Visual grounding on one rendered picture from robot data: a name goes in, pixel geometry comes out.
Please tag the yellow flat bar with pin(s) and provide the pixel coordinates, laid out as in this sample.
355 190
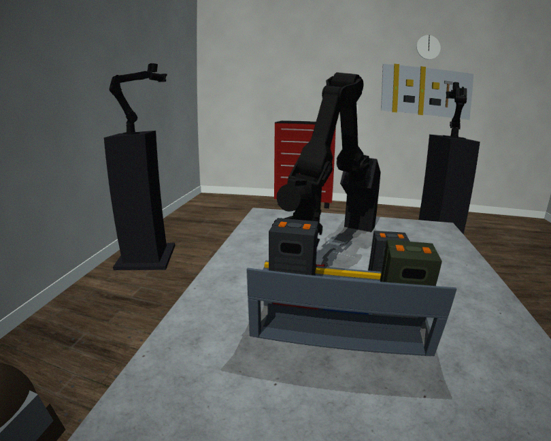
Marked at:
338 272

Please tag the olive green tool case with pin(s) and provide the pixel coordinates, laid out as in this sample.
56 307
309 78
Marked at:
410 263

